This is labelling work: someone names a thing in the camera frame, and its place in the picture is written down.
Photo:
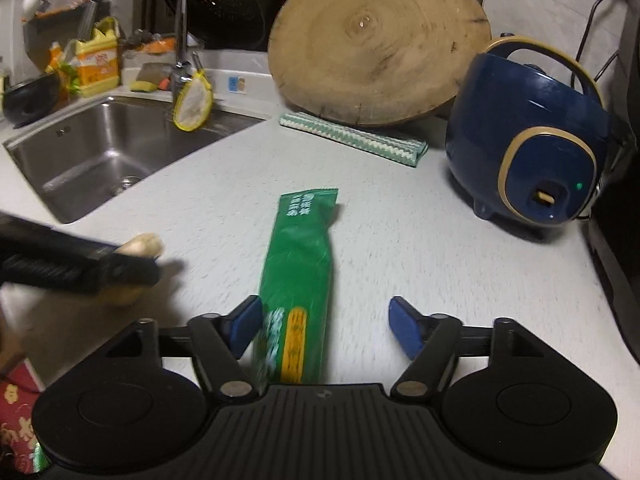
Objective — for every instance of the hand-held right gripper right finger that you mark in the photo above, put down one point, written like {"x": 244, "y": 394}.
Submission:
{"x": 406, "y": 327}

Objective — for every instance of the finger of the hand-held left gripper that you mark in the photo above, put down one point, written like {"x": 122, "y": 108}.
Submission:
{"x": 75, "y": 270}

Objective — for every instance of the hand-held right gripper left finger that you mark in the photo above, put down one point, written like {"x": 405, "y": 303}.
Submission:
{"x": 247, "y": 322}

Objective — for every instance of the ginger root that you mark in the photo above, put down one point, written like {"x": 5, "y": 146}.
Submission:
{"x": 145, "y": 245}

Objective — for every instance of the green snack packet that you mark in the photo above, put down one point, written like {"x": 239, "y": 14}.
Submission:
{"x": 300, "y": 260}

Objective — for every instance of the stainless steel sink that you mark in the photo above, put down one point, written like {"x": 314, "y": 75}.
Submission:
{"x": 90, "y": 160}

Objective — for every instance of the red patterned mat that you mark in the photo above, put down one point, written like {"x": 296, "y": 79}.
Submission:
{"x": 12, "y": 410}

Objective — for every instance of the black bowl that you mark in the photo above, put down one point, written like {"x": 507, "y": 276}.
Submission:
{"x": 30, "y": 100}

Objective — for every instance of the yellow dish sponge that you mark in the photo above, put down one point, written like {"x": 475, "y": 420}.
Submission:
{"x": 144, "y": 86}

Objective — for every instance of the green striped dish cloth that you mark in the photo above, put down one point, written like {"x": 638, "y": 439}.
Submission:
{"x": 350, "y": 135}

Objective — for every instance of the yellow round mesh scrubber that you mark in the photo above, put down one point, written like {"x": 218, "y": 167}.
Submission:
{"x": 192, "y": 102}

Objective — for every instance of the yellow detergent bottle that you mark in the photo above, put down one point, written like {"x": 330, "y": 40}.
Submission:
{"x": 97, "y": 65}

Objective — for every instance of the navy blue rice cooker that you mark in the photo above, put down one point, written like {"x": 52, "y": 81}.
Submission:
{"x": 490, "y": 125}

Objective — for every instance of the black kitchen appliance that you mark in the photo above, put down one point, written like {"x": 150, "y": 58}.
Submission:
{"x": 620, "y": 240}

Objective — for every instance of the blue sticker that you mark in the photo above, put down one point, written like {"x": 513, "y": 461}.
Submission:
{"x": 236, "y": 85}

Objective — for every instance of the orange cloth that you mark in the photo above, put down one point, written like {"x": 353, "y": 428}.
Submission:
{"x": 160, "y": 45}

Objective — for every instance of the small metal tap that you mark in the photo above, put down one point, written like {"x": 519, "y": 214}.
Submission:
{"x": 198, "y": 62}

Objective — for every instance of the chrome faucet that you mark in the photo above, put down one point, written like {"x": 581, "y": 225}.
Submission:
{"x": 181, "y": 35}

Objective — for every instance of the round wooden cutting board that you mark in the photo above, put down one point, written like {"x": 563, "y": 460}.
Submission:
{"x": 375, "y": 50}

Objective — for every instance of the dark window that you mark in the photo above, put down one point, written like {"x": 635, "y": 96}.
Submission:
{"x": 225, "y": 0}

